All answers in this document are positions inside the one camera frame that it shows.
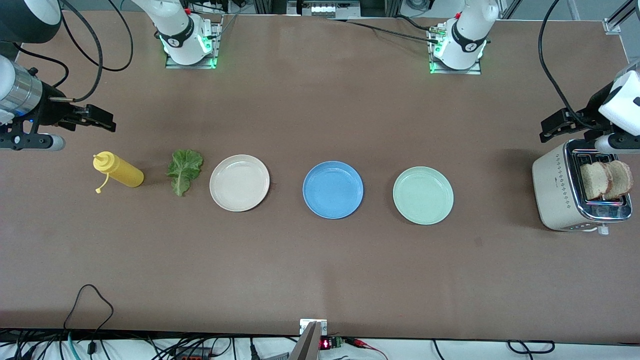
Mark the blue round plate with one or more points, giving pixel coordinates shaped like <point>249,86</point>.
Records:
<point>333,190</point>

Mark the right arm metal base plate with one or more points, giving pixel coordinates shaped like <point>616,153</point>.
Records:
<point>190,65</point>

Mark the beige chrome two-slot toaster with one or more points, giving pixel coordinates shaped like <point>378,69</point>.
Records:
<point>555,190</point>

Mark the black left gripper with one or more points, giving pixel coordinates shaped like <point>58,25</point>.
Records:
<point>591,114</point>

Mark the white table edge bracket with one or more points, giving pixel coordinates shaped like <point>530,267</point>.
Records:
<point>305,325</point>

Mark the green lettuce leaf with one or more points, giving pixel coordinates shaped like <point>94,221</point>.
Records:
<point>185,167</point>

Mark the grey device with white lights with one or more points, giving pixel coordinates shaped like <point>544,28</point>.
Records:
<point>325,9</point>

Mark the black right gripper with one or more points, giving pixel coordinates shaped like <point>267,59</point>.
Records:
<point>51,106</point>

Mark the aluminium frame profile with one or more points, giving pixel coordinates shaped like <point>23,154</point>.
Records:
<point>612,25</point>

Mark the circuit board with red display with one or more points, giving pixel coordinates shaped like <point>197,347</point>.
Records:
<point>331,343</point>

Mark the beige round plate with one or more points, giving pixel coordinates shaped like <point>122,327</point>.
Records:
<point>240,183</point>

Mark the yellow mustard squeeze bottle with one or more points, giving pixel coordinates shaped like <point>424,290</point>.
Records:
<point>122,172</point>

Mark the grey metal camera bar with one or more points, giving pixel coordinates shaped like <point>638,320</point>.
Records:
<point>307,345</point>

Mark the light green round plate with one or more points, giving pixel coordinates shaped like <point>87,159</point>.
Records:
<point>423,195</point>

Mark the toasted bread slice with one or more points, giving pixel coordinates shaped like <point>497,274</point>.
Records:
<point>623,177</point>
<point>594,181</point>

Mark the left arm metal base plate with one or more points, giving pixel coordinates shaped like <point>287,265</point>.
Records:
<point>455,71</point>

